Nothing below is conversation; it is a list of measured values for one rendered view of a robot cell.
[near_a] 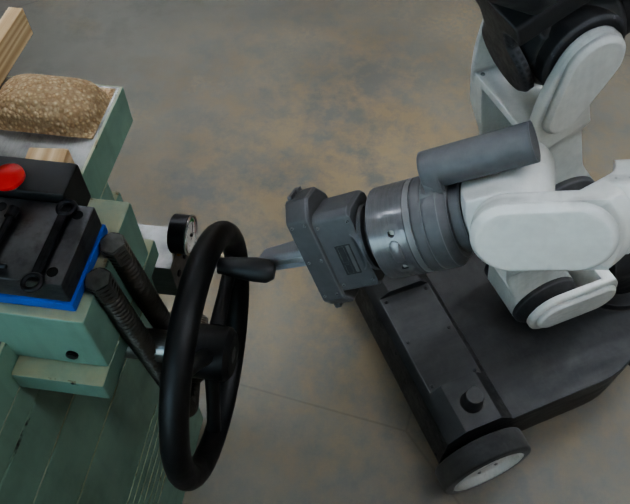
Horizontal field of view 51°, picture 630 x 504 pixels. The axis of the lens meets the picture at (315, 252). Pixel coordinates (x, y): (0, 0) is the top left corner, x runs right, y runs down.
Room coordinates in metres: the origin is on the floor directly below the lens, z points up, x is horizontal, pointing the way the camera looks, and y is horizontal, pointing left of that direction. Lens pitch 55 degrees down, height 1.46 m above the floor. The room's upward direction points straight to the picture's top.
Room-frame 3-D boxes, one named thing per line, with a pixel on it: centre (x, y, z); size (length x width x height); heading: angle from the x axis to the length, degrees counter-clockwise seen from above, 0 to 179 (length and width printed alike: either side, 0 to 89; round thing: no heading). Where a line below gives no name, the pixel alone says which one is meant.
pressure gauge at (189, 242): (0.61, 0.21, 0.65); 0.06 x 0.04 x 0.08; 172
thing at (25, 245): (0.37, 0.26, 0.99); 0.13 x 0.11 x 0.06; 172
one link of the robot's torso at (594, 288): (0.79, -0.50, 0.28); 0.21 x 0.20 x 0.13; 112
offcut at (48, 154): (0.50, 0.30, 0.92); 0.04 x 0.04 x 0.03; 87
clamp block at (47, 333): (0.36, 0.26, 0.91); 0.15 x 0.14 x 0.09; 172
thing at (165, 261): (0.62, 0.27, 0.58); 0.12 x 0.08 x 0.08; 82
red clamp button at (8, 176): (0.40, 0.28, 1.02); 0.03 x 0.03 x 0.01
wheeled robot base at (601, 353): (0.78, -0.47, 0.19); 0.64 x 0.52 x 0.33; 112
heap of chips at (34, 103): (0.62, 0.33, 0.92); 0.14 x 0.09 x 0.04; 82
